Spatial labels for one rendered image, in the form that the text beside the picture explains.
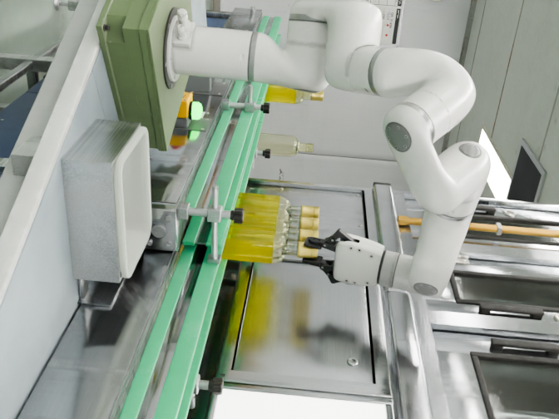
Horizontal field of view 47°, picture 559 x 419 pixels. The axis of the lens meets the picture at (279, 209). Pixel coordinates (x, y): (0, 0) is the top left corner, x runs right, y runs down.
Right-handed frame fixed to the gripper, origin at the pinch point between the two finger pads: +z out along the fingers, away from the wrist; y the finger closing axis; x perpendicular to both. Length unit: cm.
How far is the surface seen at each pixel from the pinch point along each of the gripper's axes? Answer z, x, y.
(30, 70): 105, -45, 12
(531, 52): -57, -402, -42
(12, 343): 25, 64, 16
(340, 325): -9.2, 6.6, -12.7
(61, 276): 29, 47, 15
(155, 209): 26.2, 21.9, 15.2
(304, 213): 6.4, -14.6, 0.6
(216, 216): 14.8, 19.3, 15.0
